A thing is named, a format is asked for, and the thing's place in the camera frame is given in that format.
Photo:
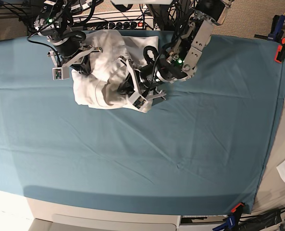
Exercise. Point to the blue clamp bottom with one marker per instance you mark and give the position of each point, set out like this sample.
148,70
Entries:
228,224

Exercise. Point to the white T-shirt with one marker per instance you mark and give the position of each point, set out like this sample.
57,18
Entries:
109,69

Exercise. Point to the orange black clamp top right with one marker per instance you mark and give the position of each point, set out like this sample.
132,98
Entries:
280,52

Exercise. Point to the teal table cloth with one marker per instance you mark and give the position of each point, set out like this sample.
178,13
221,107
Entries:
200,152

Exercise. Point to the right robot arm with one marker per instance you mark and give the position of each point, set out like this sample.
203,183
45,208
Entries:
67,47

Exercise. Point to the blue clamp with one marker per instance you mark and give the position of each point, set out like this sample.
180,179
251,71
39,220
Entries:
276,32
228,224

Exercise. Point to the orange black clamp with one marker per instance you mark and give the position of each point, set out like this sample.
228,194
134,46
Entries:
238,208
280,52

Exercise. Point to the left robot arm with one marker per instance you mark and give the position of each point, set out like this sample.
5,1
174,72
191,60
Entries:
176,60

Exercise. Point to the orange black clamp bottom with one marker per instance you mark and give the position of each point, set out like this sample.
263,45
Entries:
238,208

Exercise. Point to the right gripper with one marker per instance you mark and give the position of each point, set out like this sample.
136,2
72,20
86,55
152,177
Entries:
79,62

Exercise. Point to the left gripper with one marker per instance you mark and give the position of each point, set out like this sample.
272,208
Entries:
137,94

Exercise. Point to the blue clamp top right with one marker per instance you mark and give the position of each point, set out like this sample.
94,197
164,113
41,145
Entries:
276,32

